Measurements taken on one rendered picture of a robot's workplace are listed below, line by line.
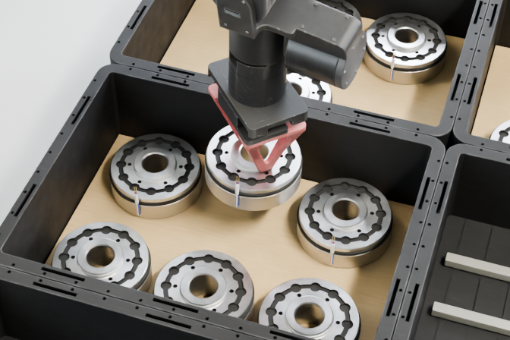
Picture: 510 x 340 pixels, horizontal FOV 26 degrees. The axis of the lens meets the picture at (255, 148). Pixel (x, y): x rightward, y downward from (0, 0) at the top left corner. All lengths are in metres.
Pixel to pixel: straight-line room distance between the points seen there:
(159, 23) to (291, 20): 0.42
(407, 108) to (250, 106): 0.33
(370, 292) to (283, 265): 0.10
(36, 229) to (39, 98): 0.43
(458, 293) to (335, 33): 0.35
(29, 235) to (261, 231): 0.25
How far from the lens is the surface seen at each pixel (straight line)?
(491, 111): 1.38
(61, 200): 1.22
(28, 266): 1.09
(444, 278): 1.20
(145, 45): 1.35
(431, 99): 1.38
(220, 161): 1.17
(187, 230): 1.23
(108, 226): 1.20
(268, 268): 1.19
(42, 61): 1.63
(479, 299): 1.19
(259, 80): 1.05
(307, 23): 0.99
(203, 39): 1.45
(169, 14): 1.42
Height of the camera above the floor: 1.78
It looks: 47 degrees down
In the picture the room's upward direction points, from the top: straight up
